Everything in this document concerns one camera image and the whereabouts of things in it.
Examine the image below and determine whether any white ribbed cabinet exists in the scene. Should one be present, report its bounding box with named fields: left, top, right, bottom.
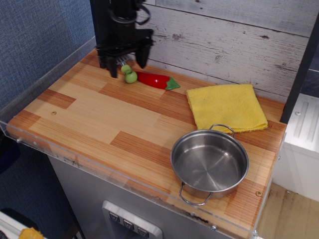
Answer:
left=273, top=94, right=319, bottom=201

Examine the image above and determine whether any green handled toy spatula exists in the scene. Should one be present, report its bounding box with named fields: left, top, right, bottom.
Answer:
left=116, top=55, right=138, bottom=84

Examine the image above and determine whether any stainless steel pot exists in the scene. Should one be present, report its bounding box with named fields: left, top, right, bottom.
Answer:
left=170, top=127, right=249, bottom=206

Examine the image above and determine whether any grey toy fridge cabinet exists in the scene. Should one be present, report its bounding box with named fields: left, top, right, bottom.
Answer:
left=48, top=156, right=240, bottom=239

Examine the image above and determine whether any yellow object with black hose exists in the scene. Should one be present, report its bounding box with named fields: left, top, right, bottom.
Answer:
left=0, top=228, right=44, bottom=239

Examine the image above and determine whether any silver dispenser button panel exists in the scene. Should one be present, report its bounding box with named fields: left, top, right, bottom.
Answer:
left=102, top=200, right=163, bottom=239

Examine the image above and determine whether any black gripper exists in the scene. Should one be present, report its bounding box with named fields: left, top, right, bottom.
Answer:
left=105, top=15, right=154, bottom=78

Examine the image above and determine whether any right black vertical post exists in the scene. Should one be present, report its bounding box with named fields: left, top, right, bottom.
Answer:
left=280, top=15, right=319, bottom=123

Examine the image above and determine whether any clear acrylic table guard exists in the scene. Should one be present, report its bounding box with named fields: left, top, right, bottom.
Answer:
left=0, top=39, right=286, bottom=239

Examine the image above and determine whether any left black vertical post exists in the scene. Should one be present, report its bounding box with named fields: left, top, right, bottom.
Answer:
left=90, top=0, right=112, bottom=69

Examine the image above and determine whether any black vertical post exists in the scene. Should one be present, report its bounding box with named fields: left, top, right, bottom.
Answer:
left=90, top=0, right=112, bottom=69
left=280, top=15, right=319, bottom=123

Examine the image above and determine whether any yellow folded cloth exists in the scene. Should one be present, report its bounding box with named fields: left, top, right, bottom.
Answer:
left=186, top=84, right=268, bottom=133

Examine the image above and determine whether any red toy chili pepper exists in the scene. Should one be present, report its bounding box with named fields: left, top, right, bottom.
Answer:
left=136, top=72, right=180, bottom=90

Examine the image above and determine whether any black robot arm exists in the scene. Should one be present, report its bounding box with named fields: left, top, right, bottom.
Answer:
left=90, top=0, right=153, bottom=78

